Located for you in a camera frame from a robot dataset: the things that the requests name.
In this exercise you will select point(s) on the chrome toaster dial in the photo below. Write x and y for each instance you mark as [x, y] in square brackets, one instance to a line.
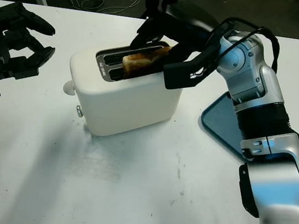
[80, 111]

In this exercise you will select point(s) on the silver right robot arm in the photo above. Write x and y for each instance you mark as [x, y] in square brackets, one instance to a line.
[254, 76]

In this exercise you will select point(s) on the white two-slot toaster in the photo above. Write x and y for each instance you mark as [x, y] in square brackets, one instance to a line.
[128, 100]

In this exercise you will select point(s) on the blue plastic tray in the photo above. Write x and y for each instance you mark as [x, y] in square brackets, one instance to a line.
[218, 119]

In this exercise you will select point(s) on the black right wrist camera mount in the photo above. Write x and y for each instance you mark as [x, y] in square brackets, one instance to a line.
[179, 74]

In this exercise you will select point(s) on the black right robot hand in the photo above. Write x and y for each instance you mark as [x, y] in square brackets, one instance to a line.
[190, 20]

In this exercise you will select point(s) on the browned toast slice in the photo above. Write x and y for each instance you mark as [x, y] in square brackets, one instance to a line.
[139, 63]

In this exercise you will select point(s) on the white toaster lever knob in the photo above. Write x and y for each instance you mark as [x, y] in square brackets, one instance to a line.
[68, 88]

